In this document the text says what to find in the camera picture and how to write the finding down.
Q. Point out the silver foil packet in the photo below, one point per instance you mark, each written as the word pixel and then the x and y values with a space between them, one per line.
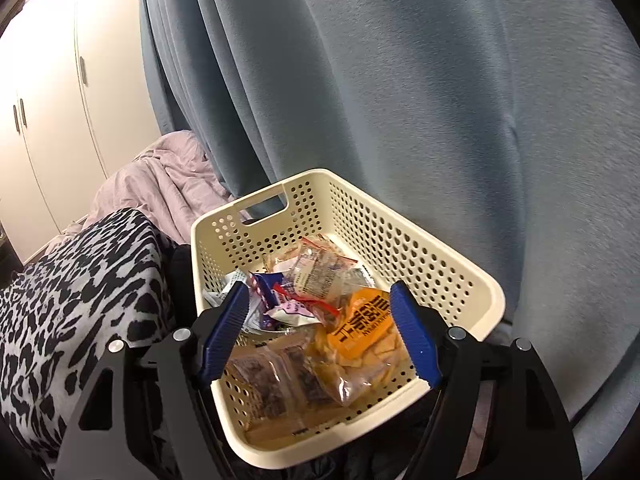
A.
pixel 360 275

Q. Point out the white pink snack packet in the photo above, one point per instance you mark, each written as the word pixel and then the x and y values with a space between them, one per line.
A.
pixel 300 310

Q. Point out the blue-grey curtain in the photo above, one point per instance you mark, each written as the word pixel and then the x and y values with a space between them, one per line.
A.
pixel 400 85

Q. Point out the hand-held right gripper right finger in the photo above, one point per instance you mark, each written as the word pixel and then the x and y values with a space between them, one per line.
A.
pixel 412 335

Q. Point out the cream perforated plastic basket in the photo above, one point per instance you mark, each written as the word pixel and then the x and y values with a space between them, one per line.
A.
pixel 400 230

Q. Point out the pink duvet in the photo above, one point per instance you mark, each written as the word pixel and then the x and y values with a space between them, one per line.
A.
pixel 150 180

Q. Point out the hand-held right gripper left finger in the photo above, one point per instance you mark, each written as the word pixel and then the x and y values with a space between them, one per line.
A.
pixel 225 330

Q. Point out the clear packet white label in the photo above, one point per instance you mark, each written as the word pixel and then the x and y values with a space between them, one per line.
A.
pixel 315 272

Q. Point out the brown snack packet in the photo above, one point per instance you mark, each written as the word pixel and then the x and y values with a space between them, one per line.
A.
pixel 307 377
pixel 257 382

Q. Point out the white wardrobe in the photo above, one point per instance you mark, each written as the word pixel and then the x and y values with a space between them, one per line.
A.
pixel 50 110

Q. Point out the clear chips bag orange label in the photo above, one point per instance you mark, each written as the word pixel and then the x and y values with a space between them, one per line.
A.
pixel 362 327

